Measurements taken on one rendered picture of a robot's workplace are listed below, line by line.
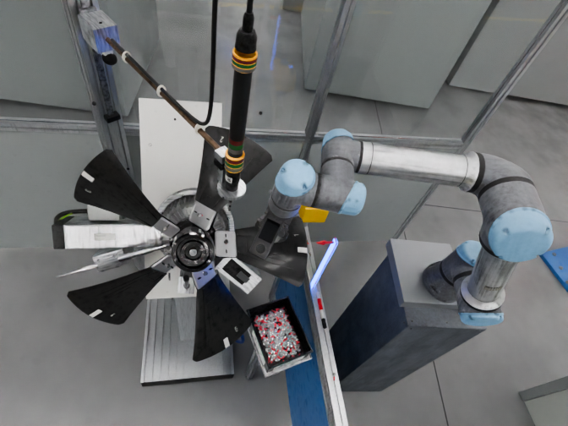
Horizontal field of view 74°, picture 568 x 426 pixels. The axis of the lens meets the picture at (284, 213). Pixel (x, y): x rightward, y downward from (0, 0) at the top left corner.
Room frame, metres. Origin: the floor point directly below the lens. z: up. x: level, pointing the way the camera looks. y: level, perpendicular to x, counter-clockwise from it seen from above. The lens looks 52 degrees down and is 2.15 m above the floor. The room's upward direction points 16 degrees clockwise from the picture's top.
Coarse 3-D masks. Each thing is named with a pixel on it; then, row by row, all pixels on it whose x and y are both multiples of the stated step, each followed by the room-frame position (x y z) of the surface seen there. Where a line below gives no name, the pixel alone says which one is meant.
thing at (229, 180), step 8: (248, 16) 0.58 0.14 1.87; (248, 24) 0.58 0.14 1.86; (240, 32) 0.58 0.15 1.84; (248, 32) 0.58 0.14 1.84; (240, 40) 0.57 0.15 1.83; (248, 40) 0.57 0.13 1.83; (256, 40) 0.59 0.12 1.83; (240, 48) 0.57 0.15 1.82; (248, 48) 0.57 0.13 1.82; (256, 48) 0.59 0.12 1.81; (232, 176) 0.57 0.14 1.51; (232, 184) 0.57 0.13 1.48
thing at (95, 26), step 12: (84, 12) 0.95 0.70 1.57; (96, 12) 0.98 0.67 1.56; (84, 24) 0.92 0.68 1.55; (96, 24) 0.92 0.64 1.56; (108, 24) 0.93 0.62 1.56; (84, 36) 0.93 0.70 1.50; (96, 36) 0.89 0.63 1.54; (108, 36) 0.92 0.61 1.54; (96, 48) 0.89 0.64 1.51; (108, 48) 0.91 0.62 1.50
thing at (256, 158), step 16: (208, 128) 0.82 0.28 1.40; (224, 128) 0.81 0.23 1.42; (208, 144) 0.78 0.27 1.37; (224, 144) 0.78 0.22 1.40; (256, 144) 0.78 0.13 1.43; (208, 160) 0.75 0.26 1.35; (256, 160) 0.74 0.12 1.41; (208, 176) 0.71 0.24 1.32; (240, 176) 0.70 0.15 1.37; (208, 192) 0.67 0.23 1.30
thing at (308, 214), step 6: (300, 210) 0.94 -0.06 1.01; (306, 210) 0.90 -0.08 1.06; (312, 210) 0.91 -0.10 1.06; (318, 210) 0.92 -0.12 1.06; (324, 210) 0.93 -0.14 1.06; (300, 216) 0.92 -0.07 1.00; (306, 216) 0.91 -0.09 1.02; (312, 216) 0.91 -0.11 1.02; (318, 216) 0.92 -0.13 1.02; (324, 216) 0.93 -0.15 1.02
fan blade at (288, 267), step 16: (240, 240) 0.61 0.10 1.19; (288, 240) 0.67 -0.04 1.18; (304, 240) 0.69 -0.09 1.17; (240, 256) 0.56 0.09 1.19; (256, 256) 0.58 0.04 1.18; (272, 256) 0.60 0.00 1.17; (288, 256) 0.62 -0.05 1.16; (304, 256) 0.64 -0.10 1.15; (272, 272) 0.56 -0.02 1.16; (288, 272) 0.58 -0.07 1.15; (304, 272) 0.60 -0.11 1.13
